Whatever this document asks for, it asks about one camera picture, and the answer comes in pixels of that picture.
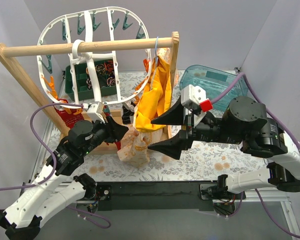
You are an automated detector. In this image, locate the black white striped sock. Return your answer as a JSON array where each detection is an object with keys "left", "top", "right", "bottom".
[{"left": 121, "top": 101, "right": 136, "bottom": 125}]

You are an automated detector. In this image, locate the white clip sock hanger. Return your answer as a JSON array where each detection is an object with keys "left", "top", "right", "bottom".
[{"left": 37, "top": 6, "right": 152, "bottom": 105}]

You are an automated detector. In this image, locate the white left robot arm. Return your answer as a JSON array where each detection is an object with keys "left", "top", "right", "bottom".
[{"left": 0, "top": 116, "right": 129, "bottom": 240}]

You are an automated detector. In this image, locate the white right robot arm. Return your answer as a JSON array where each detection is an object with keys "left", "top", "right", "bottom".
[{"left": 148, "top": 96, "right": 300, "bottom": 200}]

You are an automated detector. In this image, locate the yellow garment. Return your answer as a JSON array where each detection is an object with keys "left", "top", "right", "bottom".
[{"left": 133, "top": 55, "right": 172, "bottom": 133}]

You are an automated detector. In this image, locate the white orange patterned cloth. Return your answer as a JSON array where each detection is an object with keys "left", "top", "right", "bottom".
[{"left": 117, "top": 48, "right": 174, "bottom": 168}]

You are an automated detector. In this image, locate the red christmas sock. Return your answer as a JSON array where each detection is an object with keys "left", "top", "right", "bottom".
[{"left": 54, "top": 106, "right": 84, "bottom": 129}]

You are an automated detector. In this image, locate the teal transparent plastic bin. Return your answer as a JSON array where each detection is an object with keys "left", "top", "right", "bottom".
[{"left": 179, "top": 64, "right": 248, "bottom": 112}]

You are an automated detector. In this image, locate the green compartment organizer box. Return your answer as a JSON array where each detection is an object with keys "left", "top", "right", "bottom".
[{"left": 64, "top": 59, "right": 117, "bottom": 101}]

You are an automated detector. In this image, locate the wooden clothes rack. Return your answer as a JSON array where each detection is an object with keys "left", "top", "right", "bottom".
[{"left": 0, "top": 31, "right": 180, "bottom": 155}]

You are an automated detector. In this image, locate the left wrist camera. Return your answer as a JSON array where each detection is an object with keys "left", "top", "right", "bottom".
[{"left": 86, "top": 101, "right": 105, "bottom": 124}]

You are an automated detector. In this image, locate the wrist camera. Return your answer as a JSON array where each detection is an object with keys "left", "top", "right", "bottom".
[
  {"left": 86, "top": 101, "right": 105, "bottom": 124},
  {"left": 180, "top": 84, "right": 213, "bottom": 113}
]

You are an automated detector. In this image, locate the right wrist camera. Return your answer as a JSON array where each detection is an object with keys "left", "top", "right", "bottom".
[{"left": 180, "top": 84, "right": 213, "bottom": 113}]

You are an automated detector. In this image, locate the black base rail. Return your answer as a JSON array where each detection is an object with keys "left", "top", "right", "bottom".
[{"left": 76, "top": 181, "right": 246, "bottom": 212}]

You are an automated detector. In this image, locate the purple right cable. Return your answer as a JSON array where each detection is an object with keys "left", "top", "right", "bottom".
[{"left": 194, "top": 72, "right": 300, "bottom": 240}]

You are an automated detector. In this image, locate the blue wire hanger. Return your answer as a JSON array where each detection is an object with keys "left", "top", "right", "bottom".
[{"left": 150, "top": 36, "right": 159, "bottom": 90}]

